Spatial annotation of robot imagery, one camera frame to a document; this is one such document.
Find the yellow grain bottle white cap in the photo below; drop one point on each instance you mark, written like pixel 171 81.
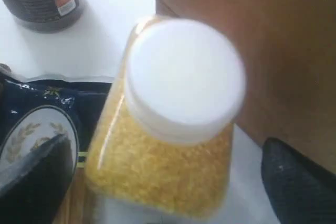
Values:
pixel 164 136

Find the brown paper shopping bag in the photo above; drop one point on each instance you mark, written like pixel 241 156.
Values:
pixel 288 49

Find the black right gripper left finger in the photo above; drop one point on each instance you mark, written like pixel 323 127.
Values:
pixel 32 189

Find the spaghetti packet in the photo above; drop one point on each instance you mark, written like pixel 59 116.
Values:
pixel 36 111

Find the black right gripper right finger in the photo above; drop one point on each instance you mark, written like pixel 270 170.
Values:
pixel 299 190

